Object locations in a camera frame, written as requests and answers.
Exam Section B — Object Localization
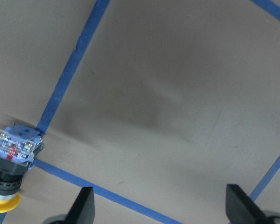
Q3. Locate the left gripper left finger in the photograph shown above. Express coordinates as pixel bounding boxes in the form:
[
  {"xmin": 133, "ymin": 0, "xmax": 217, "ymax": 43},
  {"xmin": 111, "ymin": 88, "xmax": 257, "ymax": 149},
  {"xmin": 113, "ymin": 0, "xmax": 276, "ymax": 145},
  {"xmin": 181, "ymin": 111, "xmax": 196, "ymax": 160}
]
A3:
[{"xmin": 43, "ymin": 187, "xmax": 95, "ymax": 224}]

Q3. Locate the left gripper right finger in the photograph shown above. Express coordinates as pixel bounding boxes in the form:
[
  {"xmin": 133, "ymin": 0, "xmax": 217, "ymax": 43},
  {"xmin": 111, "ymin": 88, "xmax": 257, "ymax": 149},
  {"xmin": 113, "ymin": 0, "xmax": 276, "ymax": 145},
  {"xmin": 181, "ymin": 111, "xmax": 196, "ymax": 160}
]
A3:
[{"xmin": 225, "ymin": 184, "xmax": 280, "ymax": 224}]

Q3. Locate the yellow push button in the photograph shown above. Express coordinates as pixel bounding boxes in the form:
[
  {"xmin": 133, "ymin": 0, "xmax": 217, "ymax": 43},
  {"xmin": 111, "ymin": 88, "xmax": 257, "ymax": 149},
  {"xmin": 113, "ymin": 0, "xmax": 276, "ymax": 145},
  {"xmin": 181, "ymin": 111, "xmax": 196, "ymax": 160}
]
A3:
[{"xmin": 0, "ymin": 124, "xmax": 45, "ymax": 214}]

